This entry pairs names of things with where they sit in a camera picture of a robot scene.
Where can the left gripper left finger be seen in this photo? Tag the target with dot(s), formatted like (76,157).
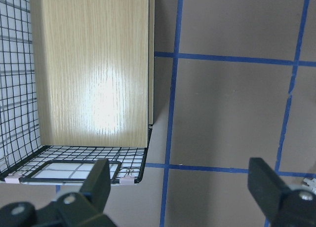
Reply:
(95,190)

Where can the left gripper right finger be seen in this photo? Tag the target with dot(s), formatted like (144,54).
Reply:
(266,187)

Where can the wire grid basket wooden base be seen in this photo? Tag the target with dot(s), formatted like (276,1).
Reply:
(76,86)

